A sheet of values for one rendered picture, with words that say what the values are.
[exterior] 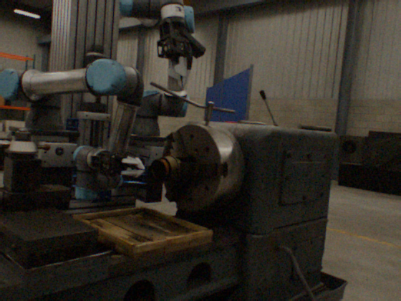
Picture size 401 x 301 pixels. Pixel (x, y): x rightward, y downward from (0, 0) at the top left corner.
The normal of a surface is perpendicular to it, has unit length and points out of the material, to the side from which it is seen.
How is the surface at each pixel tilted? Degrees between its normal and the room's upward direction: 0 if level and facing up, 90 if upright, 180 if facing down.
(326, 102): 90
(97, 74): 89
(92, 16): 90
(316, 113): 90
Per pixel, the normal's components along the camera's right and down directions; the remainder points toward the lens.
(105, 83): -0.24, 0.02
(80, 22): 0.63, 0.10
